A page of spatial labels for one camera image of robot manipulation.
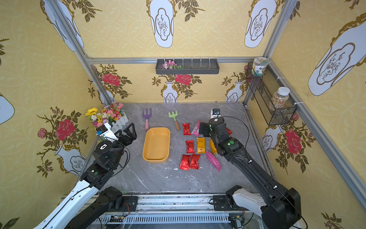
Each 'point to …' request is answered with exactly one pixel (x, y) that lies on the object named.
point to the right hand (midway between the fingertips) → (212, 122)
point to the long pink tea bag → (196, 130)
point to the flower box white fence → (112, 113)
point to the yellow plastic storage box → (156, 146)
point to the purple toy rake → (147, 116)
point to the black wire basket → (272, 95)
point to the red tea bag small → (185, 161)
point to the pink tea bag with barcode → (213, 161)
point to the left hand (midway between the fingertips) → (122, 127)
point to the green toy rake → (174, 115)
